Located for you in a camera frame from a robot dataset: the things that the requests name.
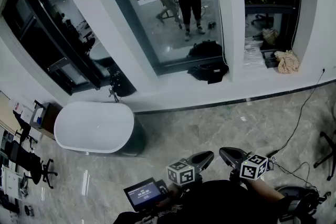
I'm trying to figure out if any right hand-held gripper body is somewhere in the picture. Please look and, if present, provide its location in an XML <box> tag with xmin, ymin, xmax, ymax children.
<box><xmin>230</xmin><ymin>153</ymin><xmax>274</xmax><ymax>181</ymax></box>

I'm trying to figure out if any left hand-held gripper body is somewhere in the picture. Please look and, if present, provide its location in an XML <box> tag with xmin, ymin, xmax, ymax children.
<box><xmin>166</xmin><ymin>156</ymin><xmax>203</xmax><ymax>187</ymax></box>

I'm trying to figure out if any person's right forearm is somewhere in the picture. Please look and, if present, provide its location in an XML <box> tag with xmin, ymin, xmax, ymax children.
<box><xmin>245</xmin><ymin>177</ymin><xmax>286</xmax><ymax>205</ymax></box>

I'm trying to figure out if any person's left forearm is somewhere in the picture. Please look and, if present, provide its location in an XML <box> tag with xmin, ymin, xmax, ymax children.
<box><xmin>165</xmin><ymin>182</ymin><xmax>185</xmax><ymax>199</ymax></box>

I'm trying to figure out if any small black screen monitor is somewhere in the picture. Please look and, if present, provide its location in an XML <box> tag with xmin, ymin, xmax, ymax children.
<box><xmin>123</xmin><ymin>177</ymin><xmax>170</xmax><ymax>212</ymax></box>

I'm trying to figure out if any person's black shirt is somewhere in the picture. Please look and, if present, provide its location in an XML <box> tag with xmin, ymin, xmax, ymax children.
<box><xmin>112</xmin><ymin>179</ymin><xmax>292</xmax><ymax>224</ymax></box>

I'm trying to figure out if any black chair star base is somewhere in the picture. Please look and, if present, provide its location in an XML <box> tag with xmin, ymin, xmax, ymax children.
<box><xmin>313</xmin><ymin>130</ymin><xmax>336</xmax><ymax>182</ymax></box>

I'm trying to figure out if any black bag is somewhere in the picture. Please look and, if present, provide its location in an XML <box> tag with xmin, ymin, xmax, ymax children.
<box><xmin>186</xmin><ymin>61</ymin><xmax>229</xmax><ymax>85</ymax></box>

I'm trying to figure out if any clear plastic sheet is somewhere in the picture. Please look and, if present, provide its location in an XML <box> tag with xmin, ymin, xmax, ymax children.
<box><xmin>243</xmin><ymin>44</ymin><xmax>266</xmax><ymax>69</ymax></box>

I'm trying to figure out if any white bathtub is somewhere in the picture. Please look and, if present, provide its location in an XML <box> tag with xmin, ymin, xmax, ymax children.
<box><xmin>54</xmin><ymin>101</ymin><xmax>146</xmax><ymax>158</ymax></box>

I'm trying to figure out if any black box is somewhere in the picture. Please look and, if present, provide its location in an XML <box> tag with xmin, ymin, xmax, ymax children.
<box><xmin>260</xmin><ymin>47</ymin><xmax>281</xmax><ymax>69</ymax></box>

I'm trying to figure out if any beige floral cloth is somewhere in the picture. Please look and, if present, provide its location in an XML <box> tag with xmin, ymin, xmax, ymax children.
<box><xmin>274</xmin><ymin>49</ymin><xmax>300</xmax><ymax>74</ymax></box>

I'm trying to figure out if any large fixed glass window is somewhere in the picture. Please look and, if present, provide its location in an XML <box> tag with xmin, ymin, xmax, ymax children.
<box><xmin>91</xmin><ymin>0</ymin><xmax>226</xmax><ymax>77</ymax></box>

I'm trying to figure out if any black office chair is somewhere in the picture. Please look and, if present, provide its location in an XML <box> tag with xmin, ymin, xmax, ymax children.
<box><xmin>4</xmin><ymin>138</ymin><xmax>58</xmax><ymax>190</ymax></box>

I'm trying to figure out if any black wall socket cable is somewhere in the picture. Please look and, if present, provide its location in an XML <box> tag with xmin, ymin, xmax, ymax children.
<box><xmin>266</xmin><ymin>67</ymin><xmax>326</xmax><ymax>157</ymax></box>

